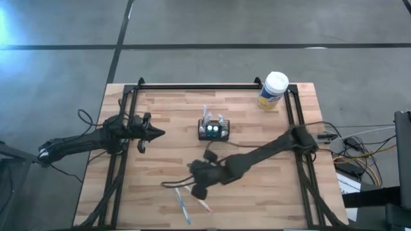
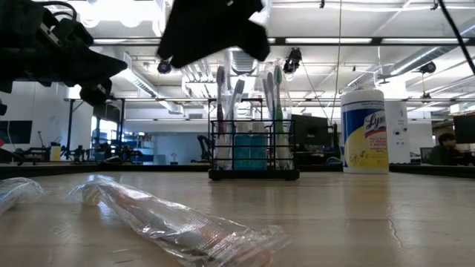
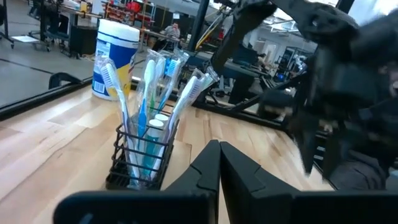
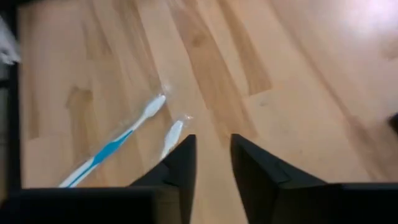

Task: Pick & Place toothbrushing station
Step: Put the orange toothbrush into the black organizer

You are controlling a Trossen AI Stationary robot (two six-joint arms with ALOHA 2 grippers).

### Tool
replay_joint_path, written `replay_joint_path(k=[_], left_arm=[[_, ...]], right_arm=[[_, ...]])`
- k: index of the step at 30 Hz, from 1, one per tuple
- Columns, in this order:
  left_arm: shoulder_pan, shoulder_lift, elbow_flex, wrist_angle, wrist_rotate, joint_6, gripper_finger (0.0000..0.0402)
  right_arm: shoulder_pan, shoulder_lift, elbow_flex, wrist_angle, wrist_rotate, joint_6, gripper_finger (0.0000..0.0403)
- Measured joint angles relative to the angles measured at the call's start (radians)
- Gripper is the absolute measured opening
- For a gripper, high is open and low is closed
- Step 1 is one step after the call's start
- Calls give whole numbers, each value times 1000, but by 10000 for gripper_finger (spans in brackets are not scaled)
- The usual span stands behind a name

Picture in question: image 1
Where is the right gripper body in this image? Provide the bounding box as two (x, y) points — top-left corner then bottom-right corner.
(204, 162), (227, 187)

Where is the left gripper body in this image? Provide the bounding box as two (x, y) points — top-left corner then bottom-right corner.
(124, 115), (146, 142)

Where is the orange toothbrush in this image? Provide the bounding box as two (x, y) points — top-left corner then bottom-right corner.
(184, 185), (213, 213)

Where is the blue toothbrush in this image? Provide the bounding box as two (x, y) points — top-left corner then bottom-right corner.
(173, 187), (193, 226)

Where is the yellow blue wipes canister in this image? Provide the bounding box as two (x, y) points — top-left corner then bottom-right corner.
(258, 71), (289, 111)

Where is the grey metal stand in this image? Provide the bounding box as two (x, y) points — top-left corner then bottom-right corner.
(0, 140), (51, 231)

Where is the white paper sheet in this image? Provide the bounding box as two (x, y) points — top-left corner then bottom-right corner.
(336, 173), (363, 222)

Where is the black power adapter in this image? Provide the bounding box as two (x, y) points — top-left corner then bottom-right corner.
(335, 160), (365, 180)

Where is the dark grey monitor panel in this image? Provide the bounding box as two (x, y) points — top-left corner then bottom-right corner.
(394, 110), (411, 209)

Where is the black wire caddy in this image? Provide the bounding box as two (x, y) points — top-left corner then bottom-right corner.
(197, 119), (231, 141)

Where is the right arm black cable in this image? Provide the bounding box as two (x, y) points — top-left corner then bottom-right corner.
(160, 140), (261, 189)

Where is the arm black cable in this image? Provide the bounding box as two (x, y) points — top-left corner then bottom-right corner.
(77, 108), (96, 128)
(160, 140), (261, 189)

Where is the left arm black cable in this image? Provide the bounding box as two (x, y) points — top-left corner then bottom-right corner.
(77, 108), (96, 128)

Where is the black aluminium table frame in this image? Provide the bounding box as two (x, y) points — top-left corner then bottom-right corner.
(75, 76), (349, 230)

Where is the white cable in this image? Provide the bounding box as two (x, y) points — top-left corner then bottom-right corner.
(324, 126), (396, 142)

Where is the yellow cable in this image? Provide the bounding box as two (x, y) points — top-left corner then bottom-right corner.
(333, 144), (398, 187)

